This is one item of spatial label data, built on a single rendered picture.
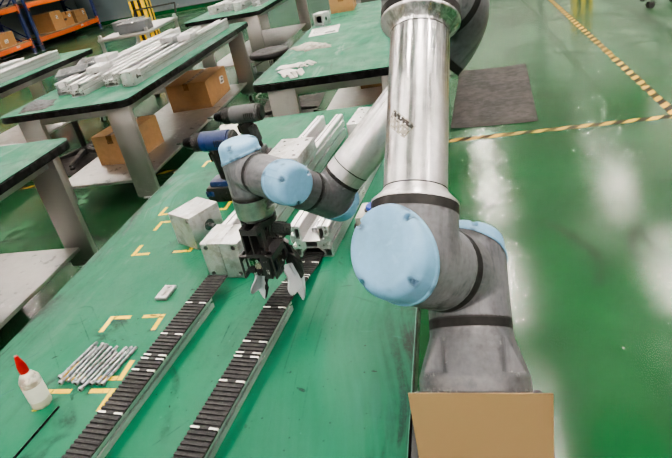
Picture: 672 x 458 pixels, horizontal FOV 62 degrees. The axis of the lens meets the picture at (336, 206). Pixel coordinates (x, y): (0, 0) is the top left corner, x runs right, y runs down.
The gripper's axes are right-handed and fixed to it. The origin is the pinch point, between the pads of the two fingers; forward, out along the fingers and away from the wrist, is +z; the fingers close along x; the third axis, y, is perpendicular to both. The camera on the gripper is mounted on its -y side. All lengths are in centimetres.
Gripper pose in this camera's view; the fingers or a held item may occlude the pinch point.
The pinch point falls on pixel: (284, 292)
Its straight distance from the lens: 120.0
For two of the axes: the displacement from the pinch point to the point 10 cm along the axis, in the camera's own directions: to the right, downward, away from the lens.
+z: 1.8, 8.8, 4.5
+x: 9.4, -0.3, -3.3
